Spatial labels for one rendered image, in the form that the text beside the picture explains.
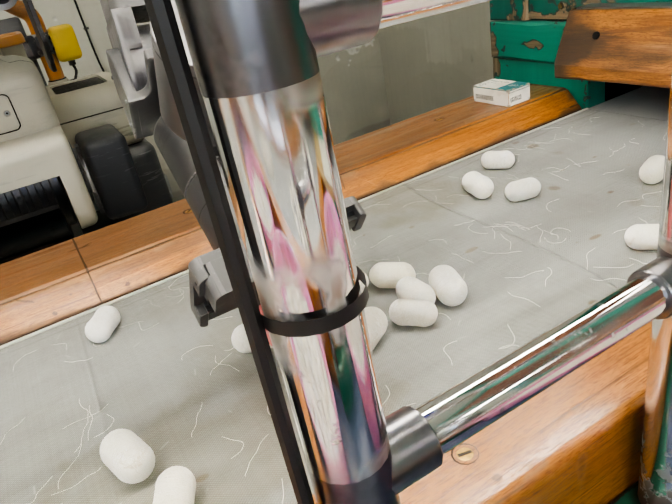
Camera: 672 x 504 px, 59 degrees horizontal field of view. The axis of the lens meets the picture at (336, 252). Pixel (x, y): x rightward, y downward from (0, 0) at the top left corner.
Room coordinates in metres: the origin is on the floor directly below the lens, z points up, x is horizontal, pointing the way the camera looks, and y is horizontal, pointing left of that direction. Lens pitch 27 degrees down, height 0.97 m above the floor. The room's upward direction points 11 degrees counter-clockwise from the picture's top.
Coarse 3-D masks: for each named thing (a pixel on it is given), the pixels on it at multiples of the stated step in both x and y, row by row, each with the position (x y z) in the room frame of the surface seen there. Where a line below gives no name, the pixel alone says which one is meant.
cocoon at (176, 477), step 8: (168, 472) 0.21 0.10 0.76; (176, 472) 0.21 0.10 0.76; (184, 472) 0.22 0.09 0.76; (160, 480) 0.21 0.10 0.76; (168, 480) 0.21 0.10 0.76; (176, 480) 0.21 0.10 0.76; (184, 480) 0.21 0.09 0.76; (192, 480) 0.21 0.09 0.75; (160, 488) 0.21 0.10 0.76; (168, 488) 0.20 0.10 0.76; (176, 488) 0.20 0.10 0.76; (184, 488) 0.21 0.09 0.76; (192, 488) 0.21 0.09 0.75; (160, 496) 0.20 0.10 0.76; (168, 496) 0.20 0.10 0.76; (176, 496) 0.20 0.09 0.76; (184, 496) 0.20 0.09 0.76; (192, 496) 0.21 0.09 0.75
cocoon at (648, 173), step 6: (654, 156) 0.47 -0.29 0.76; (660, 156) 0.46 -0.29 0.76; (648, 162) 0.46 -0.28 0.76; (654, 162) 0.45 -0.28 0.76; (660, 162) 0.45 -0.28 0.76; (642, 168) 0.46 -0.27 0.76; (648, 168) 0.45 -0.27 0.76; (654, 168) 0.45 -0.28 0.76; (660, 168) 0.45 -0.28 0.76; (642, 174) 0.45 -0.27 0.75; (648, 174) 0.45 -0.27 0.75; (654, 174) 0.45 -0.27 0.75; (660, 174) 0.45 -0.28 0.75; (642, 180) 0.45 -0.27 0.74; (648, 180) 0.45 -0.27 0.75; (654, 180) 0.45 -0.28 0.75; (660, 180) 0.45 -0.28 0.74
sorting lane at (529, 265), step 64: (576, 128) 0.63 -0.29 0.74; (640, 128) 0.59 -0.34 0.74; (384, 192) 0.55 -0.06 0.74; (448, 192) 0.52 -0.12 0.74; (576, 192) 0.47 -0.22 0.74; (640, 192) 0.44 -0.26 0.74; (384, 256) 0.42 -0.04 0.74; (448, 256) 0.40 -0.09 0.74; (512, 256) 0.38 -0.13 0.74; (576, 256) 0.36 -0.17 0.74; (640, 256) 0.35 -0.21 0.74; (64, 320) 0.42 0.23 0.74; (128, 320) 0.40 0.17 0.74; (192, 320) 0.38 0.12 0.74; (448, 320) 0.32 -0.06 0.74; (512, 320) 0.30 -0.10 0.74; (0, 384) 0.35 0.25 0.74; (64, 384) 0.33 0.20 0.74; (128, 384) 0.32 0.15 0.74; (192, 384) 0.31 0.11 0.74; (256, 384) 0.29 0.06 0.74; (384, 384) 0.27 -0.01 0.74; (448, 384) 0.26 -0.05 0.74; (0, 448) 0.28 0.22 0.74; (64, 448) 0.27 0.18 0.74; (192, 448) 0.25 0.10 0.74; (256, 448) 0.24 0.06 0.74
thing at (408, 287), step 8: (400, 280) 0.35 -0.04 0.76; (408, 280) 0.35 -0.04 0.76; (416, 280) 0.35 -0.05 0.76; (400, 288) 0.35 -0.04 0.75; (408, 288) 0.34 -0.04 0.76; (416, 288) 0.34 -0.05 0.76; (424, 288) 0.33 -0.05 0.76; (432, 288) 0.34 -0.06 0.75; (400, 296) 0.34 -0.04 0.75; (408, 296) 0.34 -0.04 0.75; (416, 296) 0.33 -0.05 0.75; (424, 296) 0.33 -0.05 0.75; (432, 296) 0.33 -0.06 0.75
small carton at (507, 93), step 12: (480, 84) 0.72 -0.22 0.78; (492, 84) 0.71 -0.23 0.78; (504, 84) 0.70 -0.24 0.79; (516, 84) 0.69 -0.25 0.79; (528, 84) 0.69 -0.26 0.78; (480, 96) 0.71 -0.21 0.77; (492, 96) 0.70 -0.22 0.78; (504, 96) 0.68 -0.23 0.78; (516, 96) 0.68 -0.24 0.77; (528, 96) 0.69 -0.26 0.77
